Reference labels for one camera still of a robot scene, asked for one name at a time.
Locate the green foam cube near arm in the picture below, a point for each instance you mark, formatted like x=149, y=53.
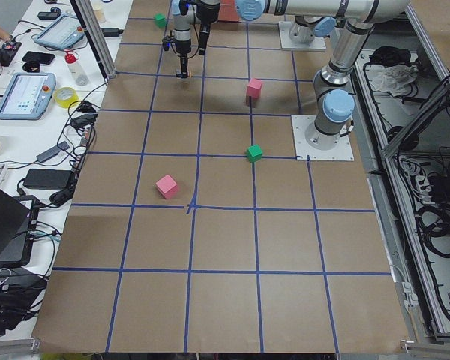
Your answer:
x=254, y=153

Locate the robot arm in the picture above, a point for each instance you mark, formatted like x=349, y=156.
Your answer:
x=334, y=103
x=360, y=16

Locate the yellow tape roll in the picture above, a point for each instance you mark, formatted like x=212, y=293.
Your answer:
x=66, y=97

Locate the aluminium frame post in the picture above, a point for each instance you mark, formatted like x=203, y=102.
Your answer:
x=85, y=14

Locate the black laptop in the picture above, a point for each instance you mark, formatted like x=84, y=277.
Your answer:
x=18, y=219

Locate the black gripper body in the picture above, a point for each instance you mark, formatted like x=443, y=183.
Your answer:
x=182, y=46

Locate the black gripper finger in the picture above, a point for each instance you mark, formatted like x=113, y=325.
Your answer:
x=183, y=61

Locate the pink foam cube centre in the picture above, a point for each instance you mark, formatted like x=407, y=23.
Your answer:
x=254, y=89

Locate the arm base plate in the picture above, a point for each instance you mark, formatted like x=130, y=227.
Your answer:
x=294, y=36
x=311, y=145

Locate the black power adapter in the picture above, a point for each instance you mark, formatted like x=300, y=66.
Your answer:
x=47, y=179

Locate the pink foam cube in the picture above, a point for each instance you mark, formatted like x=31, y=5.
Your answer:
x=254, y=89
x=167, y=186

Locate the pink foam cube far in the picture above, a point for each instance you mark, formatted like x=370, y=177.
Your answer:
x=167, y=186

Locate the green foam cube near bin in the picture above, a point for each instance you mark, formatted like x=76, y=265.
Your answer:
x=160, y=20

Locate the teach pendant far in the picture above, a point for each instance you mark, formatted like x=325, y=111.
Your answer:
x=62, y=34

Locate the teach pendant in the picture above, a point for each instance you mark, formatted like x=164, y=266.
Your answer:
x=62, y=34
x=27, y=96

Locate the teach pendant near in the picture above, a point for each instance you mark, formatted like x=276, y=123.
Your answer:
x=27, y=96

